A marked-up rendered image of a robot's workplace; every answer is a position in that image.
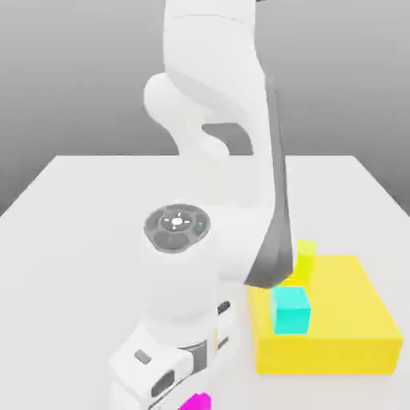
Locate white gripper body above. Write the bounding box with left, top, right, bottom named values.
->
left=145, top=299, right=242, bottom=410

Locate small cyan cube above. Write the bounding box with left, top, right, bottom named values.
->
left=269, top=285, right=312, bottom=336

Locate small magenta cube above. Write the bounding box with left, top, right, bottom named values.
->
left=178, top=392, right=212, bottom=410

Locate small yellow-green cube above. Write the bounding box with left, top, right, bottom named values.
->
left=281, top=238, right=318, bottom=287

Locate large yellow box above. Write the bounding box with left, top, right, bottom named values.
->
left=245, top=254, right=404, bottom=375

